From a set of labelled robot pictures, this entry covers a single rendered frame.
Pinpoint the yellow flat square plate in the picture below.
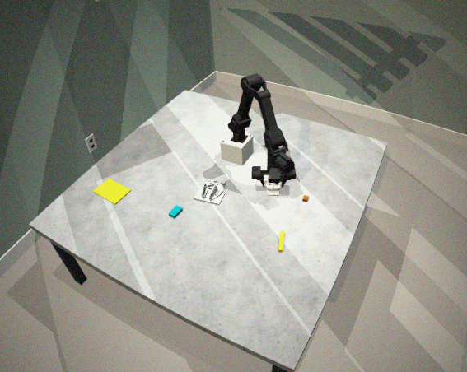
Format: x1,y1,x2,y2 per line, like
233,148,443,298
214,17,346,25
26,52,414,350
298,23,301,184
94,178,131,205

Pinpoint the teal rectangular block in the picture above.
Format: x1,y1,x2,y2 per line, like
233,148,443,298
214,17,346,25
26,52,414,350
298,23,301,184
169,206,183,219

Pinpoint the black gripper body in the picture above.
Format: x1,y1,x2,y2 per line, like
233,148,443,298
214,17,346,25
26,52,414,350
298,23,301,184
252,162,296,179

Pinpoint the yellow flat bar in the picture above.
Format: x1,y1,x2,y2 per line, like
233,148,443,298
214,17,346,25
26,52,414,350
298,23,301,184
278,230,284,253

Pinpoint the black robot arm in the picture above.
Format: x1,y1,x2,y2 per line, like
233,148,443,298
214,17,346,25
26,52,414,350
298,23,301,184
228,74,295,184

